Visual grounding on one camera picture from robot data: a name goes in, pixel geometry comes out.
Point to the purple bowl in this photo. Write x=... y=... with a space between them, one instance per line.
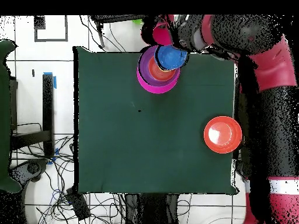
x=143 y=67

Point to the pink bowl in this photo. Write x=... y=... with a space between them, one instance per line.
x=161 y=89

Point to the black pedestal foot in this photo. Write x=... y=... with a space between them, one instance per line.
x=32 y=168

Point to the blue bowl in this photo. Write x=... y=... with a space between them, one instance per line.
x=171 y=57

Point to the black power brick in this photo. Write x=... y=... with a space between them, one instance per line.
x=78 y=205

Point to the green side table cloth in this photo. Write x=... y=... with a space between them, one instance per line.
x=4 y=116

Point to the small orange bowl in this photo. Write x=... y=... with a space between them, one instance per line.
x=156 y=74

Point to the red cup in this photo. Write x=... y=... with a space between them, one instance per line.
x=162 y=35

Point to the black upright post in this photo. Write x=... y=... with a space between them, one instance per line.
x=48 y=105

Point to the blue tape strip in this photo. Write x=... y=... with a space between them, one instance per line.
x=55 y=82

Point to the green bowl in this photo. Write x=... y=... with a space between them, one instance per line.
x=137 y=21

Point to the black cross beam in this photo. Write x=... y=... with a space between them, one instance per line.
x=30 y=139

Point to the large orange bowl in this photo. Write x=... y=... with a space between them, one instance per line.
x=223 y=134

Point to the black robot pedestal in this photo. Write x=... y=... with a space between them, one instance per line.
x=151 y=210

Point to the dark green tablecloth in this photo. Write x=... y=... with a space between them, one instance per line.
x=128 y=128

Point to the black metal stool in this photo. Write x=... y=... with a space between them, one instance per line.
x=109 y=18

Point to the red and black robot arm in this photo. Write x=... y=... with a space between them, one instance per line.
x=275 y=65

